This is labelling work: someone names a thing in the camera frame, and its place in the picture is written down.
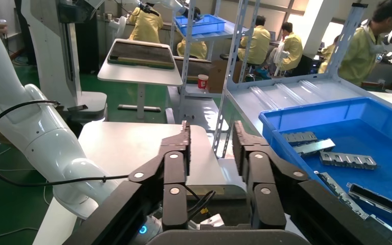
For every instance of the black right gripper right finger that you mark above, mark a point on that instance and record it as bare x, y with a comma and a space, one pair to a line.
300, 206

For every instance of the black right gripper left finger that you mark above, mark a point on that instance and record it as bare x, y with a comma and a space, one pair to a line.
142, 203

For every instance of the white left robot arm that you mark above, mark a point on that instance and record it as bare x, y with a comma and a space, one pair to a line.
30, 128

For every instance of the white table with rounded corners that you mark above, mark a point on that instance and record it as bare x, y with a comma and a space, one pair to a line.
121, 148

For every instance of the blue plastic parts bin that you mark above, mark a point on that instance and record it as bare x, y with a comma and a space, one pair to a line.
368, 135

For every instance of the grey metal shelving rack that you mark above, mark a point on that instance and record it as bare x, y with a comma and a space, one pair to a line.
196, 108

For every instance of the white perforated metal rack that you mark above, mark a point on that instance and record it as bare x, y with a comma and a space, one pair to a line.
284, 91

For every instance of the red paper cup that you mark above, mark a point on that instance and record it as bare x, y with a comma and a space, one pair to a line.
202, 82

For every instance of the brown cardboard box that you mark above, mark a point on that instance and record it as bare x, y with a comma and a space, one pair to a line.
219, 77

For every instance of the dark flat board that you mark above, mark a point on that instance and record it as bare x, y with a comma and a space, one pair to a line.
142, 52

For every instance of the person in yellow coat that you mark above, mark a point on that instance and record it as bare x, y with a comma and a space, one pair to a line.
292, 47
326, 54
358, 57
147, 25
257, 40
192, 49

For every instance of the white robot lift column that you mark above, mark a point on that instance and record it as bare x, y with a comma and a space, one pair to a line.
47, 50

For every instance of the small blue plastic bin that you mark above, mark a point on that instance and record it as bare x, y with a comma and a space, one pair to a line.
199, 25

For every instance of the white pedestal table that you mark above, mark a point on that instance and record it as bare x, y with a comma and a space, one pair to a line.
138, 76

